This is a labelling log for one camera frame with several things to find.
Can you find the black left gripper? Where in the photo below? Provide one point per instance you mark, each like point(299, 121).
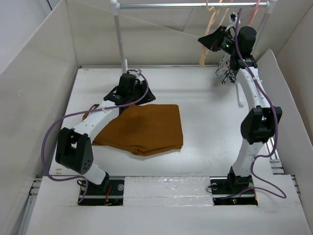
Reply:
point(143, 86)

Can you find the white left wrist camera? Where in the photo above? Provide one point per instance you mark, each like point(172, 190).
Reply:
point(135, 72)

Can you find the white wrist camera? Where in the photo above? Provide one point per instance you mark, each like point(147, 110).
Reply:
point(232, 20)
point(135, 72)

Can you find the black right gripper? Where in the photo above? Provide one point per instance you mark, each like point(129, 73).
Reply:
point(210, 40)

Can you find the aluminium frame rail left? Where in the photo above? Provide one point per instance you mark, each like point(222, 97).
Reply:
point(46, 101)

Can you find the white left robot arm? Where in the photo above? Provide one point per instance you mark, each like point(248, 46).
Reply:
point(74, 146)

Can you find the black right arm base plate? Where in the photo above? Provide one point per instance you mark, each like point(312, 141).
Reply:
point(230, 195)

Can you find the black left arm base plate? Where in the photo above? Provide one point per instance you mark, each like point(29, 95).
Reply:
point(93, 196)

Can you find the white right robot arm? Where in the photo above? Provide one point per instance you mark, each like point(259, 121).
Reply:
point(261, 123)

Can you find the pink hanger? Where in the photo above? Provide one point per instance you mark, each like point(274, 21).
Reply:
point(256, 7)

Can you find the brown trousers with striped trim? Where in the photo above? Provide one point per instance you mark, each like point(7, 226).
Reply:
point(144, 130)

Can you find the white metal clothes rack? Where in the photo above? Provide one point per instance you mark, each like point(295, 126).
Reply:
point(116, 7)

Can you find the white black printed garment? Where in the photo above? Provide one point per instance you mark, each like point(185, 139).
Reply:
point(223, 72)

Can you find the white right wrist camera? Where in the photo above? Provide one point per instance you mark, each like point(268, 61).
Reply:
point(232, 20)

